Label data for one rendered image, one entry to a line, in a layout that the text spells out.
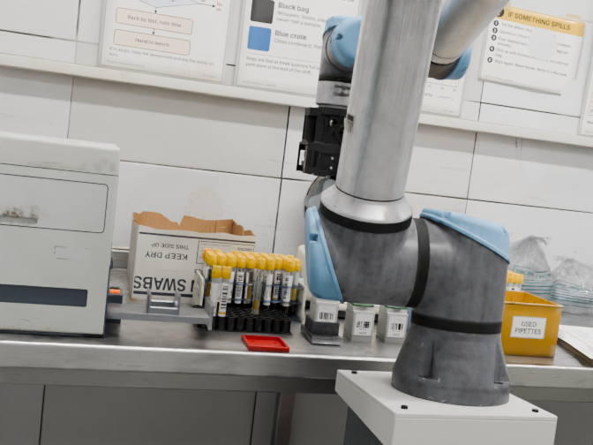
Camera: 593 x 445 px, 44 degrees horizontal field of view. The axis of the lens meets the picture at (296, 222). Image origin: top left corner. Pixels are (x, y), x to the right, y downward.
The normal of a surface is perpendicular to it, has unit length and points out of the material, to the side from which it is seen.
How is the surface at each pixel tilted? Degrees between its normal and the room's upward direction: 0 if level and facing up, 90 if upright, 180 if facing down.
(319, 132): 90
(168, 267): 89
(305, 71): 93
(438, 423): 90
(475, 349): 68
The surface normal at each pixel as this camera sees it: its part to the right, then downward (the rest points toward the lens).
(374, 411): -0.96, -0.09
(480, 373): 0.33, -0.26
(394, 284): 0.05, 0.47
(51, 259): 0.25, 0.11
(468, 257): 0.00, -0.07
